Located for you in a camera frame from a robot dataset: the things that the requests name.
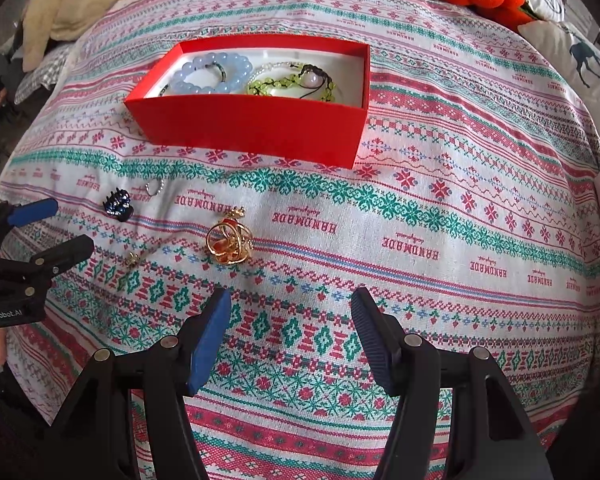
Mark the small gold earring charm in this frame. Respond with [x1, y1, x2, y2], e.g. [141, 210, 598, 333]
[124, 252, 142, 268]

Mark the black hair claw clip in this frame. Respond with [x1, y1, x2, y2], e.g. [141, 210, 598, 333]
[102, 188, 134, 222]

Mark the gold ring cluster keychain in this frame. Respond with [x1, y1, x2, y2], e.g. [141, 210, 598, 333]
[204, 207, 253, 266]

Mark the light blue bead bracelet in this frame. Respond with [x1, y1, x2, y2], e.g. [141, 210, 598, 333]
[168, 51, 256, 97]

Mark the small pearl bead bracelet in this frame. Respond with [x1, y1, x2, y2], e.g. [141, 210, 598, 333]
[249, 60, 301, 82]

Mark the green bead black cord bracelet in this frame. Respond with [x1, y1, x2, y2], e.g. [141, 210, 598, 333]
[246, 62, 338, 105]

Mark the patterned knit bedspread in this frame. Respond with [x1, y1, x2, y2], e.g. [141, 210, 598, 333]
[0, 0, 600, 479]

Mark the red cardboard box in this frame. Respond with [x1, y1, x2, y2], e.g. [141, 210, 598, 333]
[124, 34, 370, 168]

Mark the white deer print pillow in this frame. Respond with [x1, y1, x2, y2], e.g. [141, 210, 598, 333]
[518, 21, 600, 136]

